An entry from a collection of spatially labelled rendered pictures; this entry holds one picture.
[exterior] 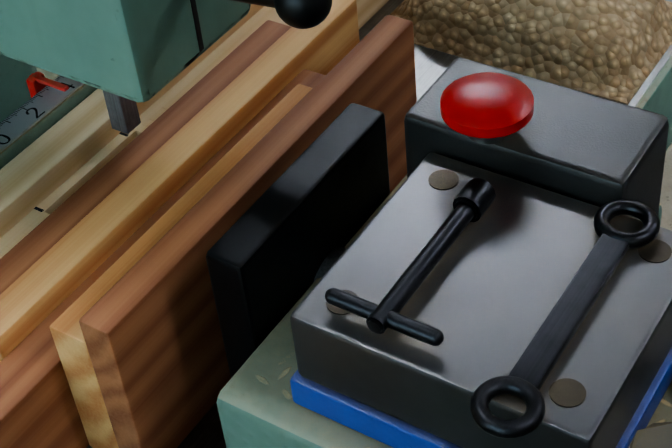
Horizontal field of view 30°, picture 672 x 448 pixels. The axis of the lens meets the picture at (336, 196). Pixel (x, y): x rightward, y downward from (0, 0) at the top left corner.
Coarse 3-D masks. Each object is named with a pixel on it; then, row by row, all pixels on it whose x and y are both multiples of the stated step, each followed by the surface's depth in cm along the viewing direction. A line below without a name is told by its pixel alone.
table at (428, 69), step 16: (400, 0) 67; (384, 16) 66; (368, 32) 65; (416, 48) 64; (416, 64) 63; (432, 64) 63; (448, 64) 63; (416, 80) 62; (432, 80) 62; (656, 80) 60; (640, 96) 59; (656, 96) 60; (656, 112) 61; (208, 416) 47; (192, 432) 47; (208, 432) 46
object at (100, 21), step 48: (0, 0) 46; (48, 0) 44; (96, 0) 43; (144, 0) 43; (192, 0) 45; (0, 48) 48; (48, 48) 46; (96, 48) 44; (144, 48) 44; (192, 48) 46; (144, 96) 45
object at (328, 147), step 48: (336, 144) 43; (384, 144) 45; (288, 192) 42; (336, 192) 43; (384, 192) 47; (240, 240) 40; (288, 240) 41; (336, 240) 44; (240, 288) 40; (288, 288) 42; (240, 336) 42
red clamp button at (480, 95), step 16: (464, 80) 41; (480, 80) 41; (496, 80) 41; (512, 80) 41; (448, 96) 40; (464, 96) 40; (480, 96) 40; (496, 96) 40; (512, 96) 40; (528, 96) 40; (448, 112) 40; (464, 112) 40; (480, 112) 39; (496, 112) 39; (512, 112) 39; (528, 112) 40; (464, 128) 39; (480, 128) 39; (496, 128) 39; (512, 128) 39
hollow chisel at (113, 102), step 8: (104, 96) 52; (112, 96) 51; (120, 96) 51; (112, 104) 52; (120, 104) 51; (128, 104) 52; (136, 104) 52; (112, 112) 52; (120, 112) 52; (128, 112) 52; (136, 112) 52; (112, 120) 52; (120, 120) 52; (128, 120) 52; (136, 120) 52; (112, 128) 53; (120, 128) 52; (128, 128) 52
